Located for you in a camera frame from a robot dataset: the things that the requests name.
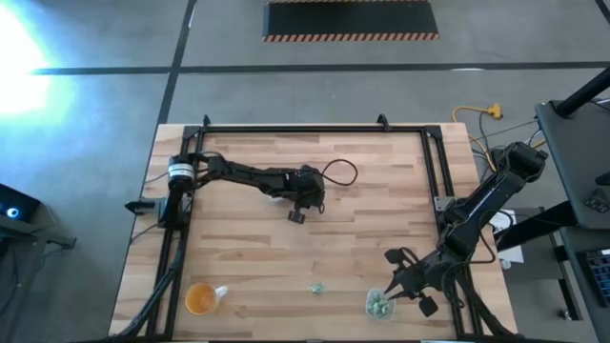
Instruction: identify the black device with blue light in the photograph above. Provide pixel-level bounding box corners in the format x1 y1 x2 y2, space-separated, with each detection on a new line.
0 183 77 252

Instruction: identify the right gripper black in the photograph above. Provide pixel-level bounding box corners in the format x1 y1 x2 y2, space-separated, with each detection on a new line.
383 247 452 318

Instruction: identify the black hazard-striped floor mat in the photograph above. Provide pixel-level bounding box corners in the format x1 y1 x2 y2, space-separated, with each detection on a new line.
262 0 441 44

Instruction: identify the black left wrist camera cable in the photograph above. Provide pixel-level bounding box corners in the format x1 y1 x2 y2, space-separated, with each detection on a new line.
319 158 359 187

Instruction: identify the black keyboard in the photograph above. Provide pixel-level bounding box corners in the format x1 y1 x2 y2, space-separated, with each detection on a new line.
584 248 610 309

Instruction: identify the black desk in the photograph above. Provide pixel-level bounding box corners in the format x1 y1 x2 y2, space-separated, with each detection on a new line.
534 98 610 231

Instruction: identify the dark grey keyboard desk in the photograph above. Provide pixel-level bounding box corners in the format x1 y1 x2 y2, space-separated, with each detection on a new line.
559 226 610 343

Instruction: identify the yellow extension cord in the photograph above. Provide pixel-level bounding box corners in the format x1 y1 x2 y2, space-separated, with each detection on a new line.
451 103 548 171

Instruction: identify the white paper sheet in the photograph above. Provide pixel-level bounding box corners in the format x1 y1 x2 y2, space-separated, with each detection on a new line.
490 209 525 266

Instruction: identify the small black button gadget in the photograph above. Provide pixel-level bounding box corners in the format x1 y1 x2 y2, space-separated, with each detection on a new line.
583 188 610 214

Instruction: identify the black round pole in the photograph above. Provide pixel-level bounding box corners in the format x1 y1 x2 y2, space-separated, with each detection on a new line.
555 66 610 119

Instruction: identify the black metal rig frame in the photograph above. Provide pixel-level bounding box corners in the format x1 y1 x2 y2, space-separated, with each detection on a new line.
107 113 520 343

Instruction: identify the glass mug with orange tea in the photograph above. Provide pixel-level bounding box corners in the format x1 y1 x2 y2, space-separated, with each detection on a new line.
184 281 231 317

